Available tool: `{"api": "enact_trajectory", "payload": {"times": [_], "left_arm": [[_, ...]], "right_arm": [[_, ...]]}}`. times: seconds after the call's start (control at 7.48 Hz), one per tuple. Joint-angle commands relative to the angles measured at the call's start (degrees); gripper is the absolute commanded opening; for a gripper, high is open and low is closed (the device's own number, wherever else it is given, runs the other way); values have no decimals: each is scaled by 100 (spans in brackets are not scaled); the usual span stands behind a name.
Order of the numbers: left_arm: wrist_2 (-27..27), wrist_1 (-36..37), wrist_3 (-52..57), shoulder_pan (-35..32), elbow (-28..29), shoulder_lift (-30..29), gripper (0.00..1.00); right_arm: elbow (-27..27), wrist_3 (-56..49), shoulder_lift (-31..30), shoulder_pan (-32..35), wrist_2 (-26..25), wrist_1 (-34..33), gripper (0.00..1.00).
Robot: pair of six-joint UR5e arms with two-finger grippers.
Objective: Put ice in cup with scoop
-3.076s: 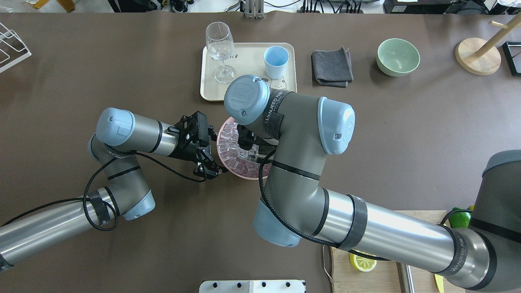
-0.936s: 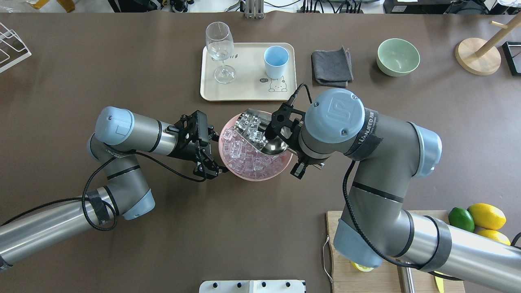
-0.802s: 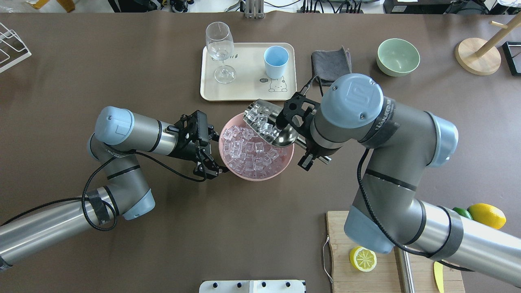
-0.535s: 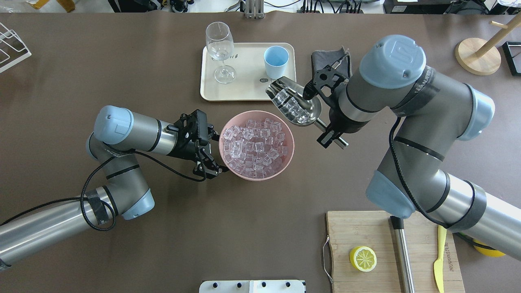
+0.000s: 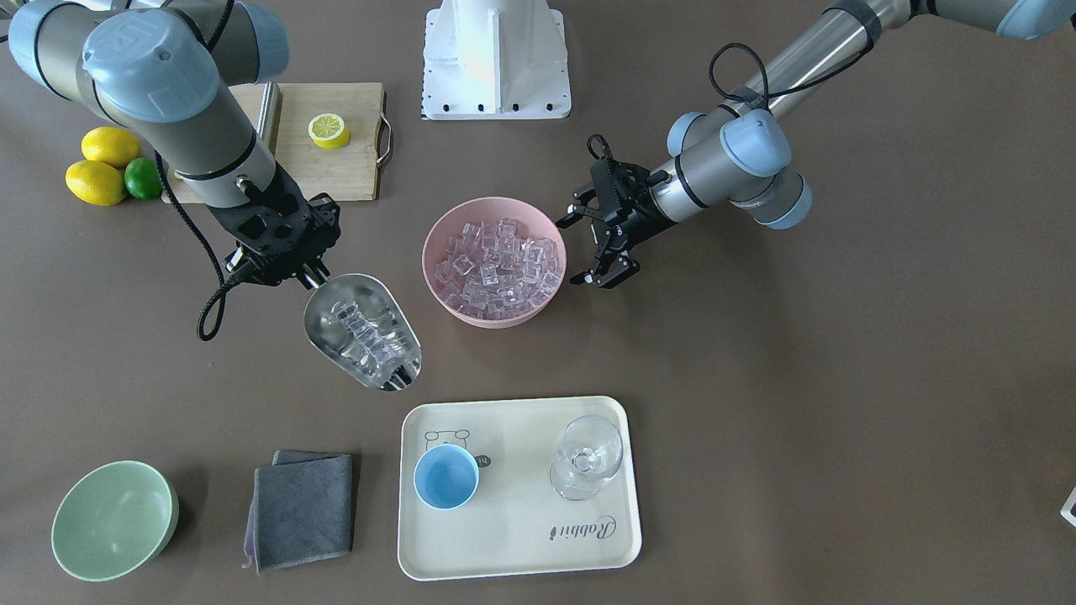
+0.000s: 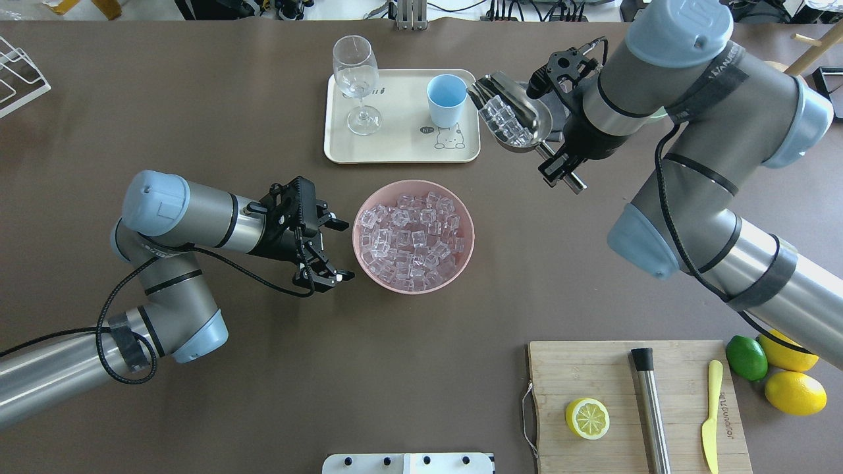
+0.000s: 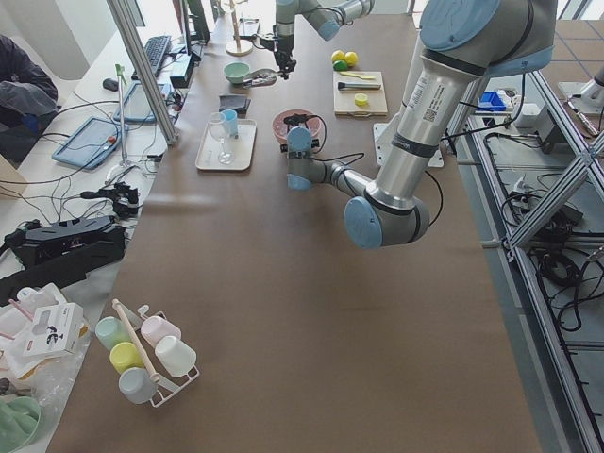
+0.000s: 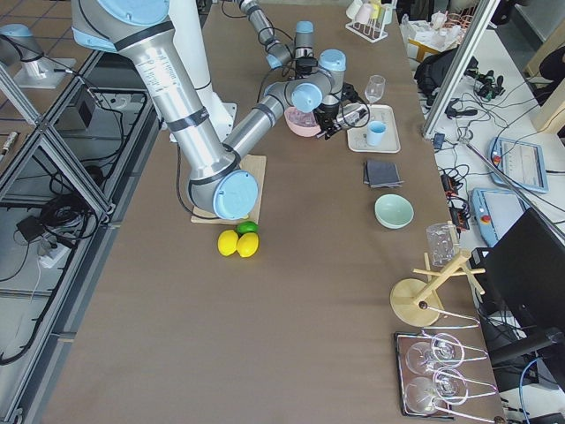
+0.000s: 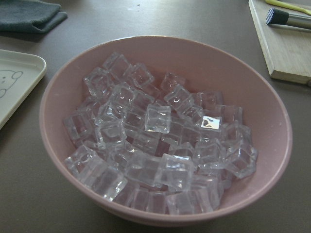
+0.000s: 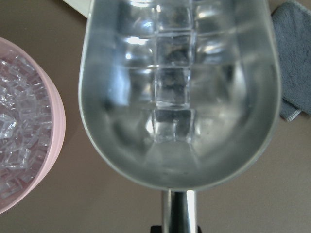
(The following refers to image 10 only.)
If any cream serving tray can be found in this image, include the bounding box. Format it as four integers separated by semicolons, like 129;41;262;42
63;0;92;18

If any clear ice cubes pile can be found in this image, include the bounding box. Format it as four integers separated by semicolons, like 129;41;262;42
0;50;52;200

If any pink bowl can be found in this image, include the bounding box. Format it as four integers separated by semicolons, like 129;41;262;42
0;38;66;212

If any silver metal ice scoop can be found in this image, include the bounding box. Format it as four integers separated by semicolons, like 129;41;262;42
78;0;281;233

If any grey folded cloth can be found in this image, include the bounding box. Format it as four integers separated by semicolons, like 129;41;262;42
272;0;311;121

